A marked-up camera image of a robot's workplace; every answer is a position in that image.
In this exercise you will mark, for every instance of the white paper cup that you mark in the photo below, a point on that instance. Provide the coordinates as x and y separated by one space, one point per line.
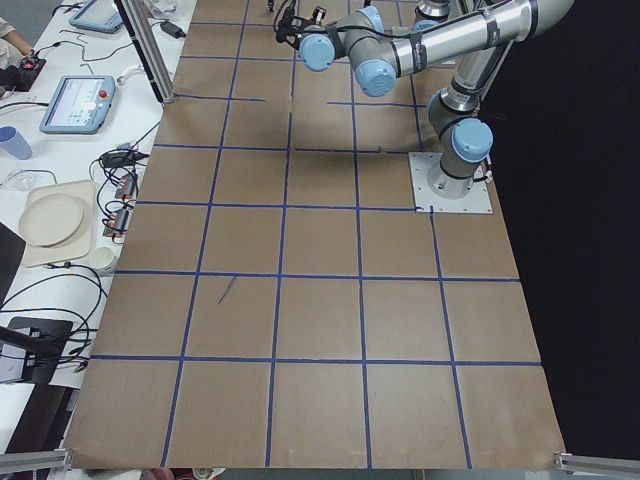
103 260

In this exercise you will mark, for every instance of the black monitor stand base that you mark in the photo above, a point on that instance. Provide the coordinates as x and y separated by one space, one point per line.
31 349

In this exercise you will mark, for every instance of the near usb hub box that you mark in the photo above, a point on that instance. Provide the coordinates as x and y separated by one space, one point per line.
115 225

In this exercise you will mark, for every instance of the black power adapter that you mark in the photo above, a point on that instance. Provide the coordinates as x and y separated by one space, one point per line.
172 29

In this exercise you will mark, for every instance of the left bottom frame bracket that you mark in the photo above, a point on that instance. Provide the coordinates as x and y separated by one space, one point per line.
58 459

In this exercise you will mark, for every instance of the usb hub box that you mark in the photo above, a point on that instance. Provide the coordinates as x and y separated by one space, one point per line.
127 187
115 225

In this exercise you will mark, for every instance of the blue plastic cup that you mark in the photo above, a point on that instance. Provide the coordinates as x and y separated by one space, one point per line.
13 143

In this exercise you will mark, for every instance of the beige round plate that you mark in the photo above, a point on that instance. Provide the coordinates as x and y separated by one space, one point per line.
51 219

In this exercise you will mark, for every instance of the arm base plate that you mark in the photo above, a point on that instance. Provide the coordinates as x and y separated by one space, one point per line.
436 192

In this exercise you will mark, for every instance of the far usb hub box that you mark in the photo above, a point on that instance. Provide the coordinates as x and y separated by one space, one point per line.
127 187

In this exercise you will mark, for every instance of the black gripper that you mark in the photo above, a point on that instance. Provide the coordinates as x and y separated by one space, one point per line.
286 25

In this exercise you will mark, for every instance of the aluminium frame post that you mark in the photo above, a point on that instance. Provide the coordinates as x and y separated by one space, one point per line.
140 32

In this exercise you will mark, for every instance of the beige tray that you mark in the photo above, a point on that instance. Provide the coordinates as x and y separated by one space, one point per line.
80 243

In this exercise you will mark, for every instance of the right bottom frame bracket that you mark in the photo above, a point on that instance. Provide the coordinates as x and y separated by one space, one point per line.
597 465

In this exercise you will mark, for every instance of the frame bracket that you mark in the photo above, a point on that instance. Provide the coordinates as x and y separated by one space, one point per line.
58 459
597 465

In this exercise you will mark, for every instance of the teach pendant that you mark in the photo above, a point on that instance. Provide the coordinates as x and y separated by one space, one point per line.
80 105
97 15

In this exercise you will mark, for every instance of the far teach pendant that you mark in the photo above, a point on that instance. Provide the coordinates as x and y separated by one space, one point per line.
97 15

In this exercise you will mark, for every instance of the near teach pendant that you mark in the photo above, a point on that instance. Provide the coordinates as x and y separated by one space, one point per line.
80 105

